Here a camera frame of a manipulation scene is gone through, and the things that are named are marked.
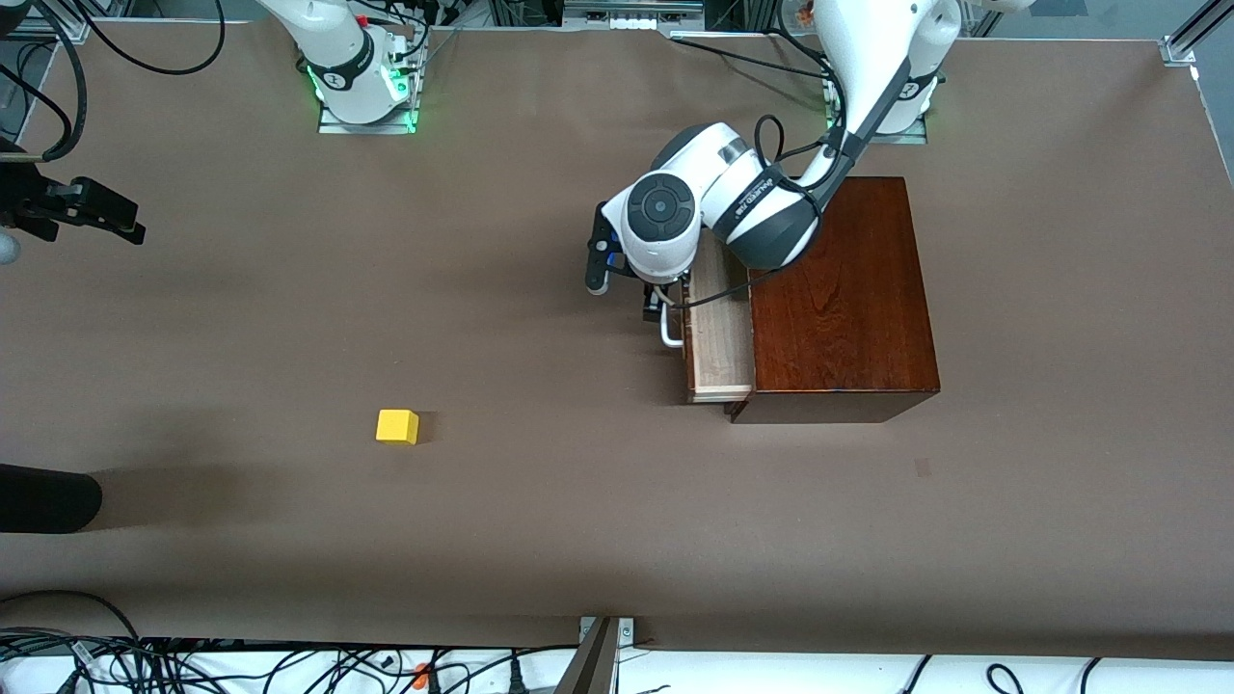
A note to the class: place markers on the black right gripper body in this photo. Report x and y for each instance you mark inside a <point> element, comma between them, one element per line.
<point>34,200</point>

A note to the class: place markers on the yellow wooden block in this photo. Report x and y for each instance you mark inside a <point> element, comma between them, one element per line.
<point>395,426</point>

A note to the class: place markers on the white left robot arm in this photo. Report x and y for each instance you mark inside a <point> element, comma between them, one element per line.
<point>868,39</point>

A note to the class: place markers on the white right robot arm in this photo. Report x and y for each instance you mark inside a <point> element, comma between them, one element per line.
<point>333,39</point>

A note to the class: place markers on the dark brown wooden cabinet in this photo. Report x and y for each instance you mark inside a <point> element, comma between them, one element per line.
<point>848,318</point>

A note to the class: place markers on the black padded cylinder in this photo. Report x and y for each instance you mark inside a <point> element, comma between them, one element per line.
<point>48,498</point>

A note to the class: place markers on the white power strip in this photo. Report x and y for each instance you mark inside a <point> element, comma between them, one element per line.
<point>631,21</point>

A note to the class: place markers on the brown paper table cover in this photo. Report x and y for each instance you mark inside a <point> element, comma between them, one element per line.
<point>386,540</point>

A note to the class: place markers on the grey aluminium profile beam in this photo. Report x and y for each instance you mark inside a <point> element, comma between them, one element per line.
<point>590,665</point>

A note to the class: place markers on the black plug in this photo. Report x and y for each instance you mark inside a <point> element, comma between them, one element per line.
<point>516,675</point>

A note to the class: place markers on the orange connector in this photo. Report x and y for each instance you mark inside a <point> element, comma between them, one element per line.
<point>421,675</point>

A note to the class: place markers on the aluminium frame rail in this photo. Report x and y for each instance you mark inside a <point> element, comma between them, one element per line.
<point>39,31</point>

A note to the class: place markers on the silver corner bracket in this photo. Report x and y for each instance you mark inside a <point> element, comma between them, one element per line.
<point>627,631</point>

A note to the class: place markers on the aluminium frame corner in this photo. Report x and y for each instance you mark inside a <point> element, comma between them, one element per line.
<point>1178,50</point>

